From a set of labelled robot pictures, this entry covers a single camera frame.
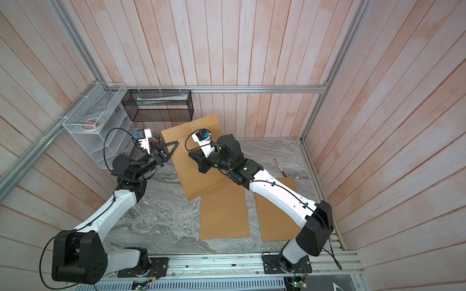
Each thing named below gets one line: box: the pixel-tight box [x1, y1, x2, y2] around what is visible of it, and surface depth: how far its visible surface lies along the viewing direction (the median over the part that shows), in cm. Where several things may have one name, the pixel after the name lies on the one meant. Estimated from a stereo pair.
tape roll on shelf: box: [80, 117, 101, 132], surface depth 76 cm
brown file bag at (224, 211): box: [200, 177, 250, 240], surface depth 88 cm
